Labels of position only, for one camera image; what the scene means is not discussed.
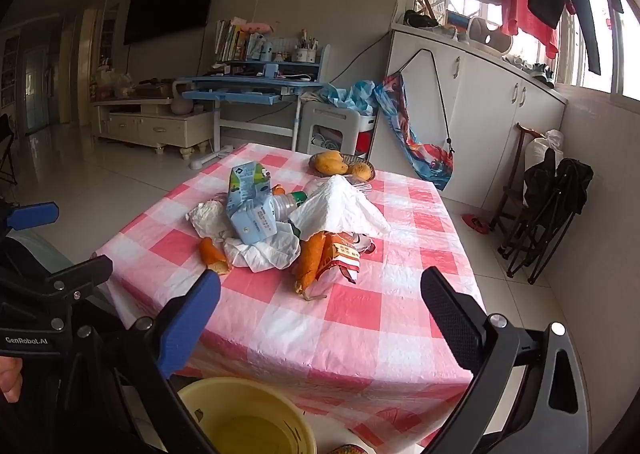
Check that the white plastic stool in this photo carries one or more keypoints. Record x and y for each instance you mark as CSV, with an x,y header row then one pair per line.
x,y
340,127

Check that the blue plastic bag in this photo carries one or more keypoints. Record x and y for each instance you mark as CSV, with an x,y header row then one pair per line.
x,y
350,94

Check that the orange fruit peel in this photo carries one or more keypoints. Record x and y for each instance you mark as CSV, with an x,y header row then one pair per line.
x,y
310,259
215,256

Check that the pale green chair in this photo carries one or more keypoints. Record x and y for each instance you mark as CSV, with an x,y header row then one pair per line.
x,y
40,254

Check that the yellow mango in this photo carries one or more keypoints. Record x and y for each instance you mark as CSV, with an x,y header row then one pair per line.
x,y
325,158
337,168
361,171

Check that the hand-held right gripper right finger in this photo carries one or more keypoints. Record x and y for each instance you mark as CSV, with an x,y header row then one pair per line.
x,y
450,319

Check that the white storage cabinet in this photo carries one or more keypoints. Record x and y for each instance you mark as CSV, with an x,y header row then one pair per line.
x,y
480,109

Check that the white paper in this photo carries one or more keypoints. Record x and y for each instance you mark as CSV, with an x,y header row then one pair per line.
x,y
335,209

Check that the red hanging garment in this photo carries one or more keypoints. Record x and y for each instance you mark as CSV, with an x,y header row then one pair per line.
x,y
525,14

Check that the row of books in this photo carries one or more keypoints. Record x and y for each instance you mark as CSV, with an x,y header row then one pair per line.
x,y
232,42

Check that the window frame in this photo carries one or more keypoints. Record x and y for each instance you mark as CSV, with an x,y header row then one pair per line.
x,y
615,59

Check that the yellow plastic basin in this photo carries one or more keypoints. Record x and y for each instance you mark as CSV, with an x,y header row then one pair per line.
x,y
250,429

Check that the cream television cabinet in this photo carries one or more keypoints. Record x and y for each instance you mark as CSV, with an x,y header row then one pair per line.
x,y
150,127

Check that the beige kettlebell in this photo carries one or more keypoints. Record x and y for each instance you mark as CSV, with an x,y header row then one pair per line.
x,y
181,104

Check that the white sack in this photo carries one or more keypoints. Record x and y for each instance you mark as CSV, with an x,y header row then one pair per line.
x,y
542,149

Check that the black bundle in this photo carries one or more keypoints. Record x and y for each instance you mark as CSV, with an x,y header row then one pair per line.
x,y
420,19

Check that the black folding chair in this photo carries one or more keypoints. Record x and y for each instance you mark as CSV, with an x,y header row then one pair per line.
x,y
555,204

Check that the light blue paper carton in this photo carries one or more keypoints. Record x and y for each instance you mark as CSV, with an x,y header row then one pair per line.
x,y
252,224

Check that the woven fruit basket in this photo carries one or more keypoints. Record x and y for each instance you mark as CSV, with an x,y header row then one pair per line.
x,y
367,179

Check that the green and blue carton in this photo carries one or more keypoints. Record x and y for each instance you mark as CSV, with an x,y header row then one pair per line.
x,y
247,184

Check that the red slipper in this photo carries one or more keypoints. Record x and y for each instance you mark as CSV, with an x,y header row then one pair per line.
x,y
475,223

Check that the blue study desk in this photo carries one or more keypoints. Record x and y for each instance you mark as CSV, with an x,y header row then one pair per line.
x,y
240,84

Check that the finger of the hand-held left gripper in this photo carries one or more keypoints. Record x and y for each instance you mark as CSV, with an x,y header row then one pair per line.
x,y
92,269
32,216

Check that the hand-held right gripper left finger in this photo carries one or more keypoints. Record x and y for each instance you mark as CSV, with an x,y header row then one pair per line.
x,y
192,324

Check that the clear plastic bottle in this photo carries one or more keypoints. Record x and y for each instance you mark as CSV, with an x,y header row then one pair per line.
x,y
292,201

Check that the white pen holder cup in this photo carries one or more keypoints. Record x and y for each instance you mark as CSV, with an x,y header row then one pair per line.
x,y
304,54

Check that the pink checkered tablecloth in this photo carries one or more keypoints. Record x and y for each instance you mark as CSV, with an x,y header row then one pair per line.
x,y
390,294

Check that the orange snack packet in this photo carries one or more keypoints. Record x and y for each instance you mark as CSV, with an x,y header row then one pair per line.
x,y
345,259

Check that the person's left hand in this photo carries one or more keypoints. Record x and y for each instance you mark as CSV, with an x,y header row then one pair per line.
x,y
10,379

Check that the pink plush toy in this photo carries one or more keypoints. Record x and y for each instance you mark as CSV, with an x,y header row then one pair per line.
x,y
257,27

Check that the pile of shoes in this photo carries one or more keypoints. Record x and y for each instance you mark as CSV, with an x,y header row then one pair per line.
x,y
535,69

